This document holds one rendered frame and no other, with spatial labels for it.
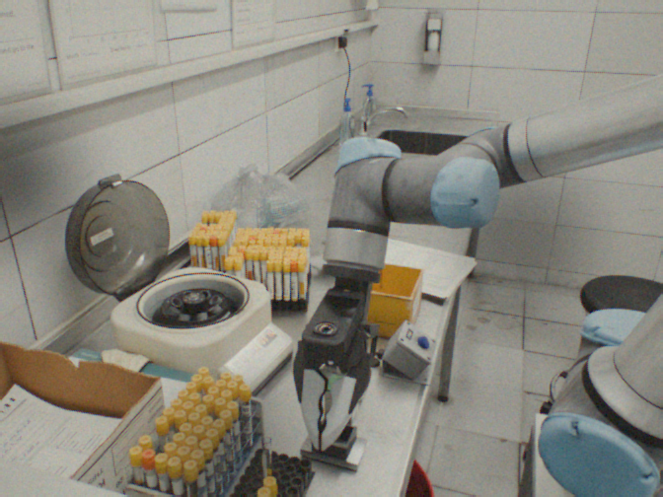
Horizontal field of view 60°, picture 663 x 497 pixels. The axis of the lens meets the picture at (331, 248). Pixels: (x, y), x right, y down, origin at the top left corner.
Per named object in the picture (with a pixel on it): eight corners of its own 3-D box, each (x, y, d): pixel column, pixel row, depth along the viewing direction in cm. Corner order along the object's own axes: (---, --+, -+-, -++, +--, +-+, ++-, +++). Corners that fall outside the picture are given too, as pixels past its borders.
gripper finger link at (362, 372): (365, 415, 66) (377, 338, 67) (362, 417, 64) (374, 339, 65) (326, 406, 67) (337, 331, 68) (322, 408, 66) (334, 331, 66)
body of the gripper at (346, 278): (375, 371, 72) (390, 275, 73) (360, 378, 64) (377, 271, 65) (317, 359, 74) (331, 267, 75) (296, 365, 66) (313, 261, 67)
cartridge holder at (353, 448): (357, 471, 83) (358, 453, 82) (300, 456, 86) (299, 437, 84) (368, 446, 88) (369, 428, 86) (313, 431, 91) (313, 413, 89)
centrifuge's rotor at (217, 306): (204, 363, 98) (200, 327, 94) (135, 339, 104) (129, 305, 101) (256, 319, 110) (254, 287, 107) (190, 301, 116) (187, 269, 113)
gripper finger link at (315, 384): (331, 441, 71) (342, 366, 72) (317, 452, 65) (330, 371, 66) (307, 435, 72) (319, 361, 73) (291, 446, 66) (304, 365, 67)
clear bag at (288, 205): (270, 234, 160) (268, 186, 155) (232, 218, 171) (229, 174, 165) (321, 215, 174) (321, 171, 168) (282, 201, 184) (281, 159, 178)
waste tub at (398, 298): (408, 343, 113) (411, 299, 108) (343, 330, 117) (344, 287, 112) (421, 310, 124) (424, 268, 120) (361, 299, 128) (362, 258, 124)
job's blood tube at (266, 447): (271, 501, 78) (268, 445, 74) (262, 498, 78) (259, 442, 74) (275, 493, 79) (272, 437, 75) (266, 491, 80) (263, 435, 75)
